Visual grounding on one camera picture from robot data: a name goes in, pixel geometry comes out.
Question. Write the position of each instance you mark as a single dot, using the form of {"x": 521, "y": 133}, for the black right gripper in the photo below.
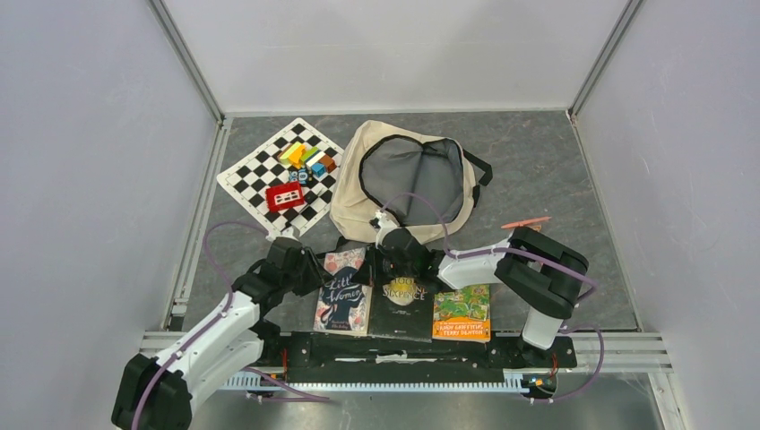
{"x": 376, "y": 272}

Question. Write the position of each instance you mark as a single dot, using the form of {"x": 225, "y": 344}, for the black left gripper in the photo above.
{"x": 317, "y": 275}

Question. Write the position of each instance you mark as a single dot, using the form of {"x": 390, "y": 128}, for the Little Women book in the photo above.
{"x": 343, "y": 305}

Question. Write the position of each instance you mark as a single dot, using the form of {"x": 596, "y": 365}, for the beige canvas backpack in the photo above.
{"x": 428, "y": 184}

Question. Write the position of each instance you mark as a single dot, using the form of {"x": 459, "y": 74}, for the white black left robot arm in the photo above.
{"x": 165, "y": 390}

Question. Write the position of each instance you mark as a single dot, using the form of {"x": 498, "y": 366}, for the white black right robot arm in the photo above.
{"x": 545, "y": 274}

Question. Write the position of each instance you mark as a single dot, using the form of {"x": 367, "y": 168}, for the black Moon and Sixpence book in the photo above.
{"x": 401, "y": 309}

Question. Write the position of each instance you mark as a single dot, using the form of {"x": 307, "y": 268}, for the red plastic block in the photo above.
{"x": 285, "y": 196}

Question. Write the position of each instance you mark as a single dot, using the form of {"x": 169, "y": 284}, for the black white chessboard mat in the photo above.
{"x": 247, "y": 180}

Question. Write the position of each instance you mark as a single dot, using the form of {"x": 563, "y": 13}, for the orange Treehouse book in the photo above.
{"x": 463, "y": 315}

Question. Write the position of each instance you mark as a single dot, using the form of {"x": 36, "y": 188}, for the blue cube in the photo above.
{"x": 319, "y": 170}

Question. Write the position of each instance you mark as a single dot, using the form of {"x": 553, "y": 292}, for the orange block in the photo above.
{"x": 295, "y": 157}

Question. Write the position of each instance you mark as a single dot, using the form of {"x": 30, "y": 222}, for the brown block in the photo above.
{"x": 328, "y": 162}

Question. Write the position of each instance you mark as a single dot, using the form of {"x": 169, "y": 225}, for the green yellow block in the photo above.
{"x": 284, "y": 156}

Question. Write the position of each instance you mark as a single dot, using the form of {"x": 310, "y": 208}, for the salmon pencil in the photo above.
{"x": 534, "y": 223}

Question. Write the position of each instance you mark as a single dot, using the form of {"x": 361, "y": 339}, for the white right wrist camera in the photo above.
{"x": 383, "y": 224}

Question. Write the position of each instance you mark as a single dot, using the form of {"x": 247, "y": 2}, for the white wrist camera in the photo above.
{"x": 289, "y": 232}
{"x": 383, "y": 224}

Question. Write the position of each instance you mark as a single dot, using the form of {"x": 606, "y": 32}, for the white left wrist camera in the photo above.
{"x": 289, "y": 232}

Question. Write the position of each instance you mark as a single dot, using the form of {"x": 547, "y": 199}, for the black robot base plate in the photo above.
{"x": 311, "y": 357}

